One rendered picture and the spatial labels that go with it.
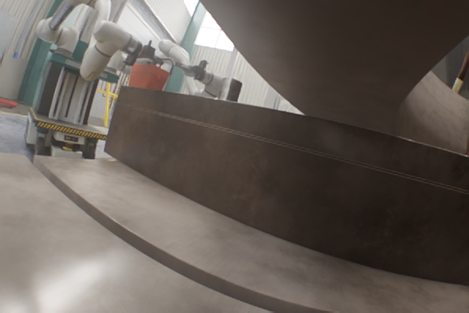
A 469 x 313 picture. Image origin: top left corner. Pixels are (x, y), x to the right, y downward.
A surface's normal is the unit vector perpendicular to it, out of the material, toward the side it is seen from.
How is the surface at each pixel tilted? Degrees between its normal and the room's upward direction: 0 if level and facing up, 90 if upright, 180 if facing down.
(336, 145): 90
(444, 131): 90
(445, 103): 90
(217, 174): 90
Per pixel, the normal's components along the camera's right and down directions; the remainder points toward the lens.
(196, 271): -0.29, -0.11
